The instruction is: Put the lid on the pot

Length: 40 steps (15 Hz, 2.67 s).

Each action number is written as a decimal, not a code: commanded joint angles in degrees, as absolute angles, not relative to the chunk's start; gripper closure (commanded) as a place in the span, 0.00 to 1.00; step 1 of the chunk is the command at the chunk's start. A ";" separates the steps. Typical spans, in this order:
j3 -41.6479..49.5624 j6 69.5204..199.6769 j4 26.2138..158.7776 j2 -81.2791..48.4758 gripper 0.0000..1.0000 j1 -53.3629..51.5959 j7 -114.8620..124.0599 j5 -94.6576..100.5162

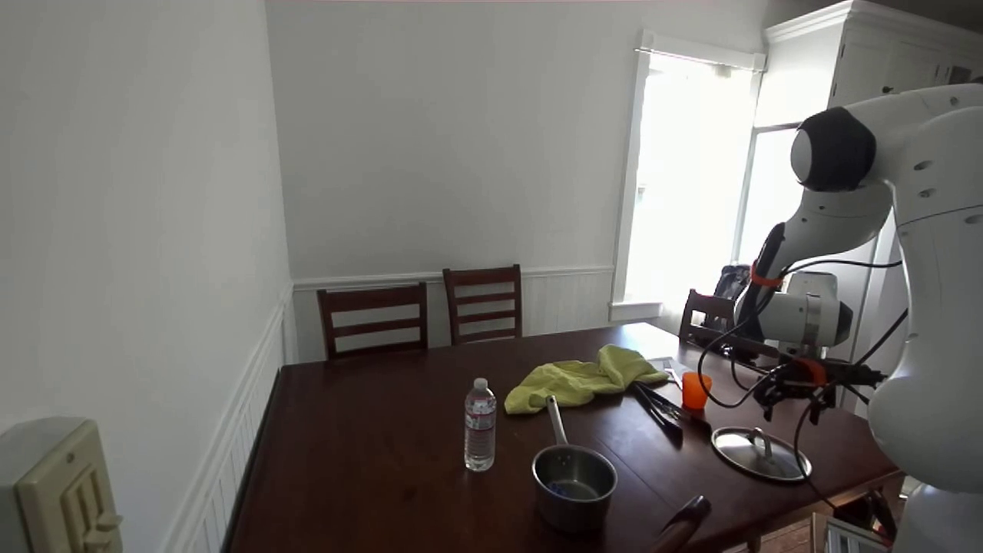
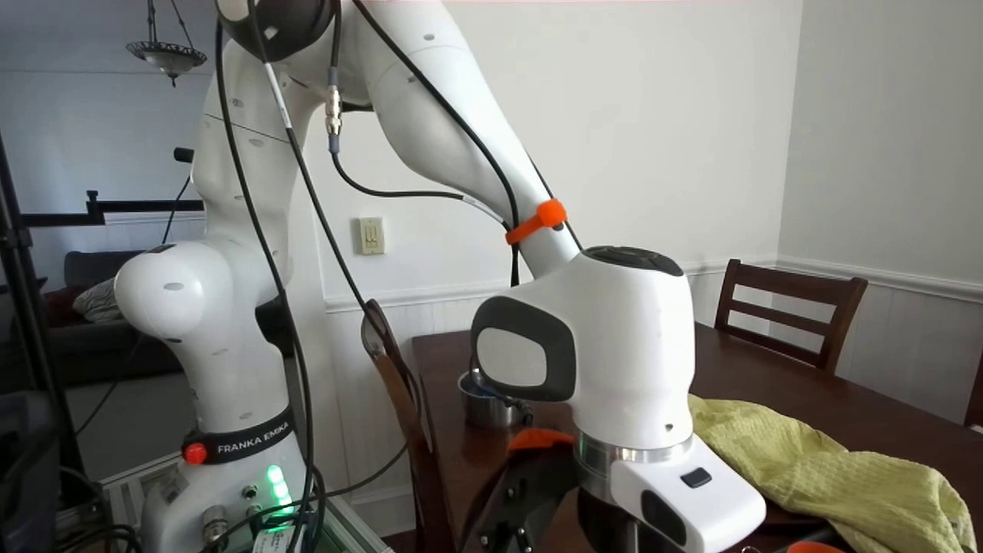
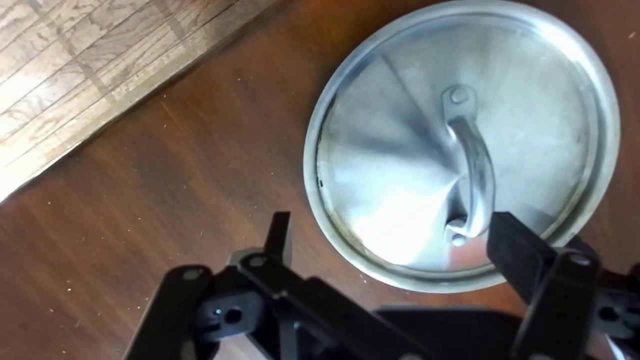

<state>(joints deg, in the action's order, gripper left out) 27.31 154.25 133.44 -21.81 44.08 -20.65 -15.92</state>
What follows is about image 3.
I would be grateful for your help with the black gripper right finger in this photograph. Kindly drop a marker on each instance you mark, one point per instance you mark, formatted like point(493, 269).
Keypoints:
point(540, 266)

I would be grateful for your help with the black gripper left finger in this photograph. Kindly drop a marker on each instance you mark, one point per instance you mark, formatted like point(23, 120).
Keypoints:
point(280, 292)

